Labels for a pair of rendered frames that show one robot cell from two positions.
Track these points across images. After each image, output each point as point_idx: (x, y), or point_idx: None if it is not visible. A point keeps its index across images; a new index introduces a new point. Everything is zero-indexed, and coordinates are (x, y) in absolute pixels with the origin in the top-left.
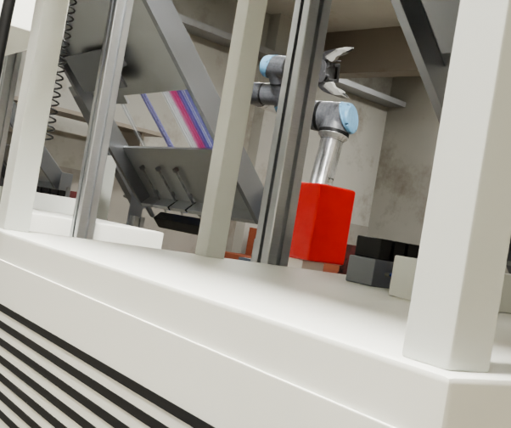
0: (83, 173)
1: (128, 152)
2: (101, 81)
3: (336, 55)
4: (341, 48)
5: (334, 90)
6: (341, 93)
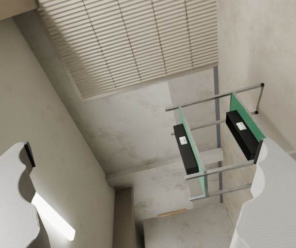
0: None
1: None
2: None
3: (10, 192)
4: None
5: (285, 184)
6: (266, 141)
